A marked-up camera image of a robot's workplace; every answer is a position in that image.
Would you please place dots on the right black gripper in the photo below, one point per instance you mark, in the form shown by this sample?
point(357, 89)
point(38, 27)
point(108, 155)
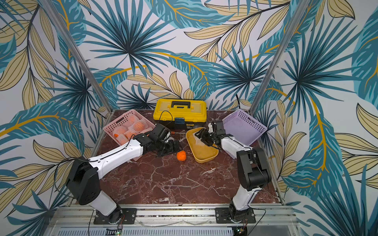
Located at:
point(207, 138)

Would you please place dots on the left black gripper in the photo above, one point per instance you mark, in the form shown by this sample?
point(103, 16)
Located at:
point(172, 149)

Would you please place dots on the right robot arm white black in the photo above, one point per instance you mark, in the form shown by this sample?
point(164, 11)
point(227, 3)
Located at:
point(253, 173)

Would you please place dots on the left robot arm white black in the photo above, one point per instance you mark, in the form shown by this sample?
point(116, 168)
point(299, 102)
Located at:
point(84, 178)

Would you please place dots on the yellow oval tray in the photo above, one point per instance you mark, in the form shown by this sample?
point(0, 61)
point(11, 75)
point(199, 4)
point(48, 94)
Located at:
point(201, 154)

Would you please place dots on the yellow black toolbox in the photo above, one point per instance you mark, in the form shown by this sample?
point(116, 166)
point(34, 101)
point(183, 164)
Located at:
point(177, 114)

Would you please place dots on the purple plastic basket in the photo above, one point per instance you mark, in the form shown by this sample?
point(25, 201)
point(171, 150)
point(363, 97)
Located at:
point(243, 127)

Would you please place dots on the netted orange middle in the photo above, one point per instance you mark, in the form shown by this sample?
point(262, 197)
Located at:
point(139, 126)

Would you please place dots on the netted orange front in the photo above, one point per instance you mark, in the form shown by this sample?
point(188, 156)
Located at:
point(125, 138)

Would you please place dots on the pink plastic basket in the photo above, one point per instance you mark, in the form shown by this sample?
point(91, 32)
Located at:
point(126, 125)

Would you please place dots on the orange handled screwdriver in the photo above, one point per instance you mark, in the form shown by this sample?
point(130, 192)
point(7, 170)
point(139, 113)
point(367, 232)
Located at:
point(179, 133)

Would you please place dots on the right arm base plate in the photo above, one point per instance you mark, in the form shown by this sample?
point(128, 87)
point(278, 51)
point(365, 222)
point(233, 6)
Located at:
point(225, 215)

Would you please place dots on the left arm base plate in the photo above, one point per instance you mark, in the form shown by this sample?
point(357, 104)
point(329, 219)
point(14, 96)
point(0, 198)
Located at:
point(117, 217)

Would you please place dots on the front aluminium rail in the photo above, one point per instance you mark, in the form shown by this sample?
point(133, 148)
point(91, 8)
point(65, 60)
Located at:
point(176, 220)

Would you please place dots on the left aluminium frame post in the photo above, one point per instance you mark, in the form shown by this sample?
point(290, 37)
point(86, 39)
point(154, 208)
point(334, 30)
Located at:
point(58, 22)

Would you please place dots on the aluminium frame post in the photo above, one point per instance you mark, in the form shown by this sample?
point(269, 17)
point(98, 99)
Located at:
point(58, 22)
point(299, 12)

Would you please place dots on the right aluminium frame post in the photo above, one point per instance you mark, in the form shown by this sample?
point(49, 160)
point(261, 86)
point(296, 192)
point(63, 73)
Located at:
point(299, 12)

